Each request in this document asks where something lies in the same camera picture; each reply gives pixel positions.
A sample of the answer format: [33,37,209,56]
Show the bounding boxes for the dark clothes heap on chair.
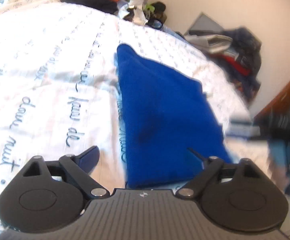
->
[184,27,262,105]

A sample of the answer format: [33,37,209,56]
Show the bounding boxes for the grey laptop against wall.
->
[185,12,224,36]

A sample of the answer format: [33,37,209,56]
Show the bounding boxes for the brown wooden furniture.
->
[254,81,290,140]

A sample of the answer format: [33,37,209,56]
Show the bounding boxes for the green and white clothes pile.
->
[117,0,167,30]

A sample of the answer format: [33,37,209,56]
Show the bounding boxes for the blue knit sweater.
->
[117,44,231,189]

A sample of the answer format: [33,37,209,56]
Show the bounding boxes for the white duvet with script text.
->
[0,0,273,239]

